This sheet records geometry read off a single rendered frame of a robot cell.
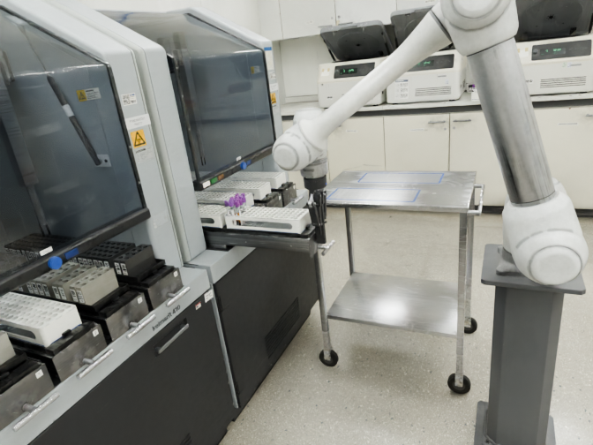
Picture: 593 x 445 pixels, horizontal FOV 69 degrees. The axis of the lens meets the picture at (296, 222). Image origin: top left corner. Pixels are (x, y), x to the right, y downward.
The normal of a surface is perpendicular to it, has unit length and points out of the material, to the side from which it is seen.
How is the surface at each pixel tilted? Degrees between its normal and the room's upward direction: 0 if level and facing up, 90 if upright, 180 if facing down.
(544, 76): 90
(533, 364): 90
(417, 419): 0
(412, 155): 90
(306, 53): 90
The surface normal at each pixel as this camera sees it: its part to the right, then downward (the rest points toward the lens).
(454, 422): -0.11, -0.92
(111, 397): 0.90, 0.06
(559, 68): -0.42, 0.37
